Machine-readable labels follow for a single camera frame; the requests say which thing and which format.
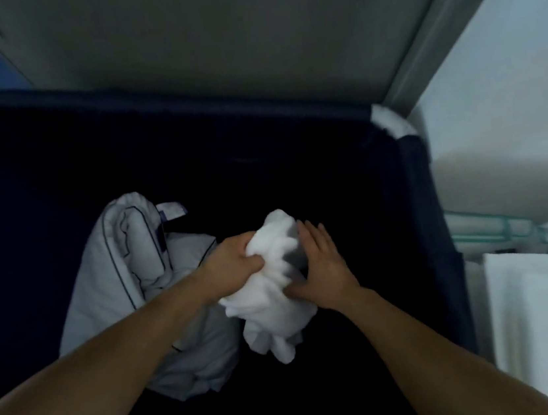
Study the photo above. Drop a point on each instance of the person's left hand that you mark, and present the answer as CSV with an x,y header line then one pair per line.
x,y
229,270

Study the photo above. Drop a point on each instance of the person's right forearm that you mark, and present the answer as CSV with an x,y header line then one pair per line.
x,y
448,367

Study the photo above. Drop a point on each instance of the person's left forearm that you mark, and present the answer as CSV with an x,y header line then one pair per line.
x,y
87,387

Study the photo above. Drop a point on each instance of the white towel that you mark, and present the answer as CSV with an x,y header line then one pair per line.
x,y
276,309
547,320

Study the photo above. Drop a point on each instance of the white pillowcase black piping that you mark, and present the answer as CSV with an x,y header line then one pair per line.
x,y
114,284

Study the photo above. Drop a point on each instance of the teal white boxes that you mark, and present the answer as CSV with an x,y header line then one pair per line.
x,y
486,231

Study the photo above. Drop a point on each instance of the person's right hand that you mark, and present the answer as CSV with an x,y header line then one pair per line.
x,y
325,278

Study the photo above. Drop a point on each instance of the navy laundry hamper white frame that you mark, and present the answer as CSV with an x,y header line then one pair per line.
x,y
51,182

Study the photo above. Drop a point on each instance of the grey door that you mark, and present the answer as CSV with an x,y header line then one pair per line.
x,y
208,34

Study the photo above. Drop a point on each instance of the grey door frame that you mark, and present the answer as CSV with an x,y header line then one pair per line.
x,y
446,29

